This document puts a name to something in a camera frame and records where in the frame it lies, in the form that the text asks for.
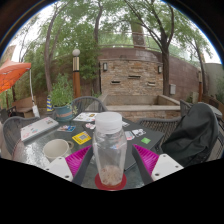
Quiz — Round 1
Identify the wooden lamp post globe top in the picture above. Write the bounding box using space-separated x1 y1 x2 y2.
71 48 82 100

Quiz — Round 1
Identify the clear plastic bottle white cap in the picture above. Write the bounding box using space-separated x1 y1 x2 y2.
92 111 128 187

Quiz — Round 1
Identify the potted plant in teal pot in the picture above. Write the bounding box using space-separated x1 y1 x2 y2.
49 73 76 122

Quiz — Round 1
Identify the black backpack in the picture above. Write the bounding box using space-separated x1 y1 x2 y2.
161 102 221 168

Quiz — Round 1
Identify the flat round red coaster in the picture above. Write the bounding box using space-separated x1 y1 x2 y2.
94 171 128 192

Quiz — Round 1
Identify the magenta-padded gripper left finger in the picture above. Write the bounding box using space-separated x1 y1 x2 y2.
44 144 95 186

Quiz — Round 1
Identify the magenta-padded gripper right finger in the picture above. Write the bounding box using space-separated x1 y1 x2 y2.
131 143 185 186

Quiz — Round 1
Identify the yellow square card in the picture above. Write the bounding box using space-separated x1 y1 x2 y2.
71 130 92 146

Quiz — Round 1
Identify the orange patio umbrella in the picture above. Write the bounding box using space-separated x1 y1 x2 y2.
0 59 33 95

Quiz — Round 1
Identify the wooden bench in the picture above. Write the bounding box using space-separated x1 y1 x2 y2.
12 96 38 118

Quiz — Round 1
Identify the colourful small card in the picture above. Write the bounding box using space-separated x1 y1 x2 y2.
57 124 77 134

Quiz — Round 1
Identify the silver laptop with stickers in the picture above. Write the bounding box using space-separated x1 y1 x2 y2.
20 116 60 143

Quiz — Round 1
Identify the white cup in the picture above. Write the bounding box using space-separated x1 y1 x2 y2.
43 138 73 163

